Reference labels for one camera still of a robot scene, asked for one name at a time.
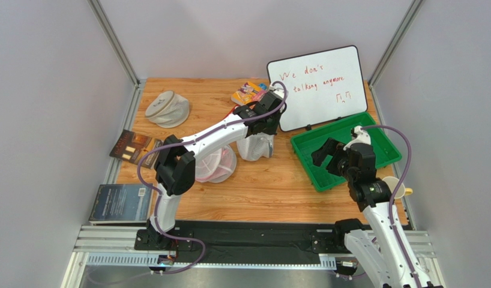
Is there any dark blue hardcover book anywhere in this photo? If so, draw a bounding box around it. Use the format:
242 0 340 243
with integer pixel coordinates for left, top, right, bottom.
88 184 157 225

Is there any green plastic tray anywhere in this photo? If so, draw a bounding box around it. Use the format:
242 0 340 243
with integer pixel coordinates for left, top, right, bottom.
291 112 402 192

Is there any Kate DiCamillo dark book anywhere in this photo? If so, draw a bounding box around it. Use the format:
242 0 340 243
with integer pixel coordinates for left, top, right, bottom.
109 130 163 165

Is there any pink-rimmed mesh laundry bag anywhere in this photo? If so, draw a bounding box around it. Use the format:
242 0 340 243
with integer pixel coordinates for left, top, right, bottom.
195 145 237 184

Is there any beige mesh laundry bag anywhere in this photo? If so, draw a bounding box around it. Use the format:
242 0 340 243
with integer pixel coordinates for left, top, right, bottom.
145 91 190 128

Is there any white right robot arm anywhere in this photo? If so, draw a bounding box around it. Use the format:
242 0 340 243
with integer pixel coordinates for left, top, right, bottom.
312 138 436 287

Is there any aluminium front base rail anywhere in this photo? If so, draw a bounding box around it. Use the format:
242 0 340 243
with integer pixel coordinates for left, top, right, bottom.
59 224 446 288

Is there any aluminium frame rail right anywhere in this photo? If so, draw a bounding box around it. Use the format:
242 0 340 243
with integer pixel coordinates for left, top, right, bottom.
368 0 427 230

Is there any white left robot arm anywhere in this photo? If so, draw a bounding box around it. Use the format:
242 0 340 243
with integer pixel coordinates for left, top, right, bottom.
150 87 288 236

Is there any aluminium frame rail left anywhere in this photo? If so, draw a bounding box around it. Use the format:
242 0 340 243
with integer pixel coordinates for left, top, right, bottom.
87 0 146 184

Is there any Roald Dahl colourful book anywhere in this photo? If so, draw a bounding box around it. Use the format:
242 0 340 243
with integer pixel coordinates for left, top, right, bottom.
230 82 267 105

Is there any aluminium frame rail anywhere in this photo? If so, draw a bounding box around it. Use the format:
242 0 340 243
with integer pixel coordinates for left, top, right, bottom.
368 0 427 230
87 0 146 184

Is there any white mesh laundry bag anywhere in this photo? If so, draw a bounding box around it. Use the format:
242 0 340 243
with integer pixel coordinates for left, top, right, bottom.
236 133 274 161

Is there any whiteboard with red writing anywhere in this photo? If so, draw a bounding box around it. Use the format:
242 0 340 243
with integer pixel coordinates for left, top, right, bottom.
267 45 367 131

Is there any yellow cup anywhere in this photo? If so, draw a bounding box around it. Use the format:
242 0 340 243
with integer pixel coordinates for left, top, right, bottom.
382 176 414 199

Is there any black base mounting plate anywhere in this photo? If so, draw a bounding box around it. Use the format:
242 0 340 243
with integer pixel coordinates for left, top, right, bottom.
134 220 350 265

